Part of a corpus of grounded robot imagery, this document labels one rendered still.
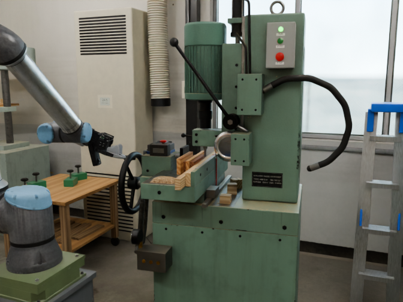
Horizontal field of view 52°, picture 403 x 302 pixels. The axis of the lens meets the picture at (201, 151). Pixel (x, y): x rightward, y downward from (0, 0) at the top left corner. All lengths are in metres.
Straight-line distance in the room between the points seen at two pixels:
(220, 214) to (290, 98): 0.51
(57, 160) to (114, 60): 1.28
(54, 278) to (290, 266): 0.84
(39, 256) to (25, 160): 2.25
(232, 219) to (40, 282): 0.70
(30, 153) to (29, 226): 2.29
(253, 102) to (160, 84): 1.70
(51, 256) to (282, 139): 0.94
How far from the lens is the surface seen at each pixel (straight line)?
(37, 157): 3.85
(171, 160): 1.74
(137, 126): 3.18
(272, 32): 1.54
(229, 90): 1.66
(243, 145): 1.53
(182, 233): 1.67
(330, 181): 3.06
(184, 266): 1.72
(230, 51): 1.66
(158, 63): 3.16
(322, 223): 3.15
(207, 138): 1.73
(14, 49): 1.52
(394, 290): 2.47
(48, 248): 1.57
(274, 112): 1.60
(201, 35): 1.68
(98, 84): 3.31
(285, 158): 1.62
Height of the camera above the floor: 1.28
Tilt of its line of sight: 10 degrees down
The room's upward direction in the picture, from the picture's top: straight up
